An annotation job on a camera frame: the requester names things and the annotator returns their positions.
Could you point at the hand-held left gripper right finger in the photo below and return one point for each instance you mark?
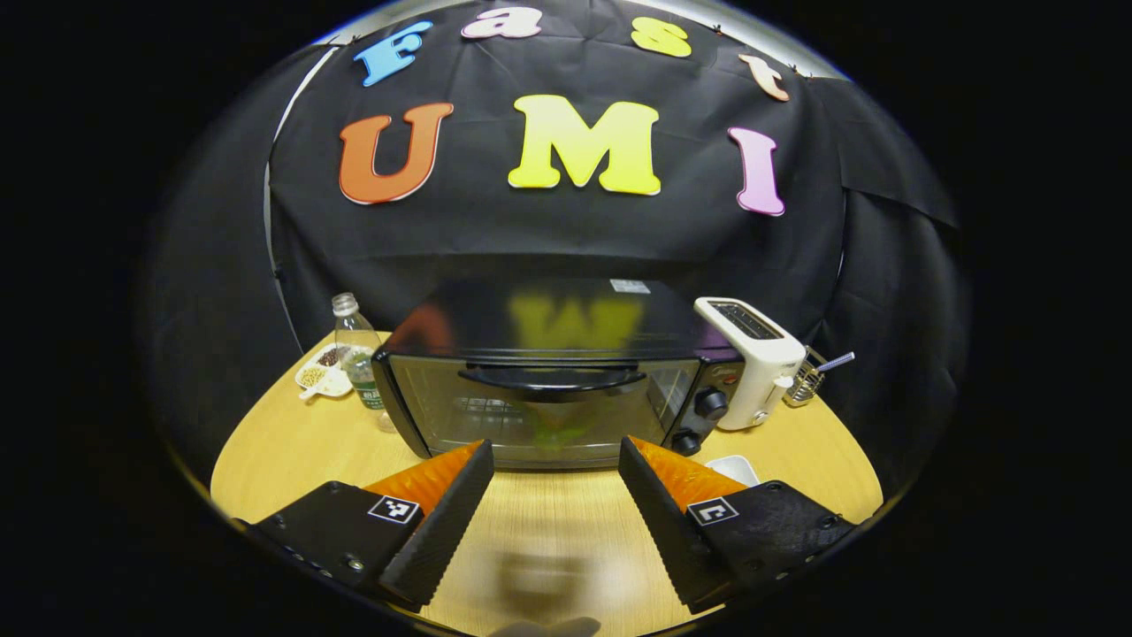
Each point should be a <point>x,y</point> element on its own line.
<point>668,531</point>

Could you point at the black electric oven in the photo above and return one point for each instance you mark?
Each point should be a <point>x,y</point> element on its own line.
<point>548,323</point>

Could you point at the grey utensil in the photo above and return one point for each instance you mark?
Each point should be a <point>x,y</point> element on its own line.
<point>838,361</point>

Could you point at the black backdrop cloth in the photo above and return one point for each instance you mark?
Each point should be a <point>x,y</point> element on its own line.
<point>548,239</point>

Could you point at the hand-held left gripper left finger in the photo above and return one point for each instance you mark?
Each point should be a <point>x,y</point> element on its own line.
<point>439,540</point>

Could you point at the white divided dish with beans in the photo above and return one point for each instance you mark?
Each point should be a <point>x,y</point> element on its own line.
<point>320,376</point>

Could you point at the white toaster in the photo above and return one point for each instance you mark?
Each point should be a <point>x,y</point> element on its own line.
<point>761,372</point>

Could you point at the clear plastic water bottle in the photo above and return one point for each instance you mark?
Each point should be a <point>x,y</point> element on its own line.
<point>356,354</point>

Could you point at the white rectangular plate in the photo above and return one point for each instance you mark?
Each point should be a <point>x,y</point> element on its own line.
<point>734,469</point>

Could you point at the sandwich with green lettuce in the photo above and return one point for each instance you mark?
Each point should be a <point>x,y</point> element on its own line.
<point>555,433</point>

